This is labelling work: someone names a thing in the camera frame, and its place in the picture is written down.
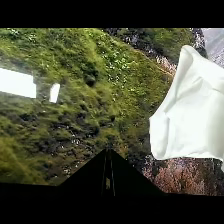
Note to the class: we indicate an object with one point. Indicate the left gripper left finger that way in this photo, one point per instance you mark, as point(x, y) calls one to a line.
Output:
point(90, 180)

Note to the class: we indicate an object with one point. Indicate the white T-shirt green print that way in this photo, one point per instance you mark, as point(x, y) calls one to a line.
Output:
point(193, 113)

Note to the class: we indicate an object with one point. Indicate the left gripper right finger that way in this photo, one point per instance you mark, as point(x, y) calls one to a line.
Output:
point(130, 180)

